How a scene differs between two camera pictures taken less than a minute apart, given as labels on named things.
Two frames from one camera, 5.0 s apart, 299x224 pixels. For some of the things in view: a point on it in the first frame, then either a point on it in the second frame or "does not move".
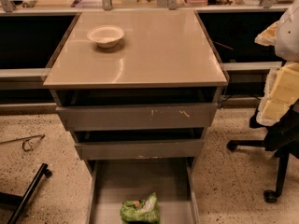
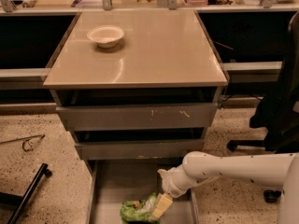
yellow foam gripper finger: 280,92 to 174,182
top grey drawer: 138,117 does not move
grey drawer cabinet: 138,90 does not move
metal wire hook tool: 25,139 does not move
